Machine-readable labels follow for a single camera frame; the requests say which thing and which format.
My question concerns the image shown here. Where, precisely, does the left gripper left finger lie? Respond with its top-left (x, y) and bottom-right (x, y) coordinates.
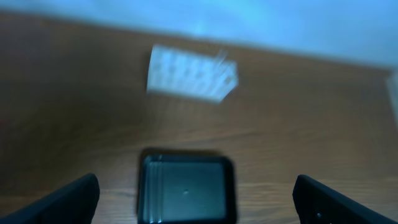
top-left (0, 173), bottom-right (100, 224)

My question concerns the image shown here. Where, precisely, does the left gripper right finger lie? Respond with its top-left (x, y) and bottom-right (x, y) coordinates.
top-left (292, 174), bottom-right (398, 224)

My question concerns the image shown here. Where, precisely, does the black tray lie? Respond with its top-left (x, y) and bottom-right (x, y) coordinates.
top-left (136, 148), bottom-right (238, 224)

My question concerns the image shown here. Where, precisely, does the white test tube rack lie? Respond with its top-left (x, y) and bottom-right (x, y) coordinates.
top-left (146, 44), bottom-right (239, 104)

